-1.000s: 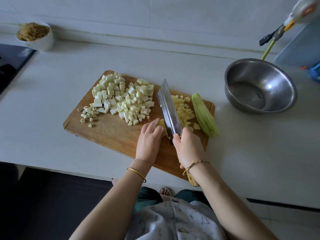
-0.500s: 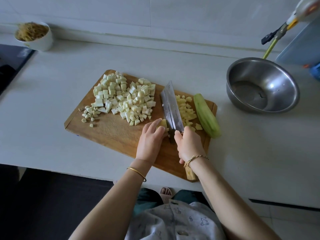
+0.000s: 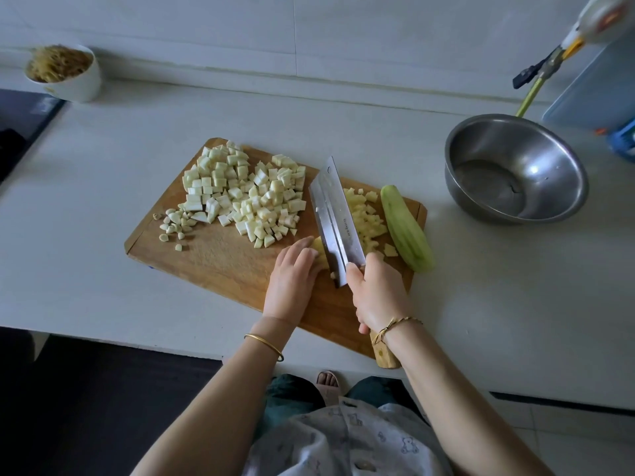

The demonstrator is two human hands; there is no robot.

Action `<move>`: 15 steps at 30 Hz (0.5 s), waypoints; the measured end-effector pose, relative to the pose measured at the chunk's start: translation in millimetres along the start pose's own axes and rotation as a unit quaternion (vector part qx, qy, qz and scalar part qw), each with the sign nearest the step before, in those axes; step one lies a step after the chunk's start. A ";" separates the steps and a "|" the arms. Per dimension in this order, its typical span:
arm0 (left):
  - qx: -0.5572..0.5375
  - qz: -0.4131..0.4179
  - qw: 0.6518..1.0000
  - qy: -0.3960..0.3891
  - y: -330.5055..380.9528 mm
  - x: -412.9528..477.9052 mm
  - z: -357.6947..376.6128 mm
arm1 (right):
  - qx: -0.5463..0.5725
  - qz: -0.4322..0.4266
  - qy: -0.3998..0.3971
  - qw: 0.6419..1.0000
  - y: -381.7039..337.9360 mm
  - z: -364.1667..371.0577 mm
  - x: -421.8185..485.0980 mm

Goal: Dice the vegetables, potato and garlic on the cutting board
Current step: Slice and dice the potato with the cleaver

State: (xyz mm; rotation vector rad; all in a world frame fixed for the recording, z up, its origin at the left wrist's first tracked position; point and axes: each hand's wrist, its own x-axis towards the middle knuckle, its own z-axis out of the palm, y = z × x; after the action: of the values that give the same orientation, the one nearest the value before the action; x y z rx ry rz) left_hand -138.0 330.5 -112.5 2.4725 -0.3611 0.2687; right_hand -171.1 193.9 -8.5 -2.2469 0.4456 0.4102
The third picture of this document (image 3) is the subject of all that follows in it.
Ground white bowl of noodles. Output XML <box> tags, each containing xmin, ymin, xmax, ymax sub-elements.
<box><xmin>24</xmin><ymin>44</ymin><xmax>103</xmax><ymax>104</ymax></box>

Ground pile of garlic cloves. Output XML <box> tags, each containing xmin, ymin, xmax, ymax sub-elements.
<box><xmin>151</xmin><ymin>206</ymin><xmax>200</xmax><ymax>254</ymax></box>

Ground peeled yellow potato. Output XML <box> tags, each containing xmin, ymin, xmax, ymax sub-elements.
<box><xmin>342</xmin><ymin>186</ymin><xmax>401</xmax><ymax>262</ymax></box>

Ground person's left forearm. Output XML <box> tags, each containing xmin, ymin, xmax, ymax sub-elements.
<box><xmin>132</xmin><ymin>317</ymin><xmax>294</xmax><ymax>476</ymax></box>

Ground deep stainless steel bowl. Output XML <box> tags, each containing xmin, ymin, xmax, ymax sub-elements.
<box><xmin>443</xmin><ymin>114</ymin><xmax>591</xmax><ymax>227</ymax></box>

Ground braided cord bracelet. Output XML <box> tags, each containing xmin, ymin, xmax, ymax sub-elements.
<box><xmin>372</xmin><ymin>314</ymin><xmax>425</xmax><ymax>346</ymax></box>

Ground person's right hand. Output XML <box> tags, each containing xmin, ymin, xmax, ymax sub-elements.
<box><xmin>344</xmin><ymin>251</ymin><xmax>413</xmax><ymax>338</ymax></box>

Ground cleaver with wooden handle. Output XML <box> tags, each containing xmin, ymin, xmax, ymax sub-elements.
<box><xmin>308</xmin><ymin>156</ymin><xmax>403</xmax><ymax>370</ymax></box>

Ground pile of white diced vegetable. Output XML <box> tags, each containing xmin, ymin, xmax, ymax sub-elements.
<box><xmin>216</xmin><ymin>153</ymin><xmax>309</xmax><ymax>250</ymax></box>

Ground black floor mat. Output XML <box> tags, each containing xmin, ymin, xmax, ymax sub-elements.
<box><xmin>0</xmin><ymin>332</ymin><xmax>224</xmax><ymax>476</ymax></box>

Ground person's right foot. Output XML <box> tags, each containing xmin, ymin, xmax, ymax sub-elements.
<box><xmin>314</xmin><ymin>368</ymin><xmax>345</xmax><ymax>405</ymax></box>

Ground yellow potato piece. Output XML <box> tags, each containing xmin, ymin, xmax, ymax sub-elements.
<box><xmin>312</xmin><ymin>235</ymin><xmax>331</xmax><ymax>274</ymax></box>

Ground white patterned garment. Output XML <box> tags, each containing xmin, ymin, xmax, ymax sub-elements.
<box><xmin>243</xmin><ymin>396</ymin><xmax>456</xmax><ymax>476</ymax></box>

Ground dark green trousers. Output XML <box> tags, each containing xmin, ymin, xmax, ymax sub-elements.
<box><xmin>253</xmin><ymin>374</ymin><xmax>418</xmax><ymax>437</ymax></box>

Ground dark green bottle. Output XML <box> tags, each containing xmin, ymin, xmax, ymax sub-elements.
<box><xmin>609</xmin><ymin>118</ymin><xmax>635</xmax><ymax>163</ymax></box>

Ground person's left hand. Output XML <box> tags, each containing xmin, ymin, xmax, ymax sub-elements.
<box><xmin>260</xmin><ymin>237</ymin><xmax>323</xmax><ymax>328</ymax></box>

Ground gold bangle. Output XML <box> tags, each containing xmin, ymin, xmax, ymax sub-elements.
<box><xmin>243</xmin><ymin>332</ymin><xmax>286</xmax><ymax>364</ymax></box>

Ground black gas stove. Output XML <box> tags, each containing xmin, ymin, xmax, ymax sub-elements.
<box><xmin>0</xmin><ymin>88</ymin><xmax>69</xmax><ymax>184</ymax></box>

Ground peeled green cucumber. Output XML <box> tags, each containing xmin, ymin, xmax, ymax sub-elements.
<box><xmin>380</xmin><ymin>184</ymin><xmax>437</xmax><ymax>274</ymax></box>

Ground wall tap with hose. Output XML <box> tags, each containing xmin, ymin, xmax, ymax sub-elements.
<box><xmin>512</xmin><ymin>44</ymin><xmax>567</xmax><ymax>90</ymax></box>

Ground person's right forearm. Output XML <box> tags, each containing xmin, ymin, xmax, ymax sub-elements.
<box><xmin>377</xmin><ymin>320</ymin><xmax>555</xmax><ymax>476</ymax></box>

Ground light blue plastic board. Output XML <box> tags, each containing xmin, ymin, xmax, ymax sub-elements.
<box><xmin>542</xmin><ymin>34</ymin><xmax>635</xmax><ymax>133</ymax></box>

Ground wooden cutting board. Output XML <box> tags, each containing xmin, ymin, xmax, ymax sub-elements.
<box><xmin>123</xmin><ymin>138</ymin><xmax>429</xmax><ymax>360</ymax></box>

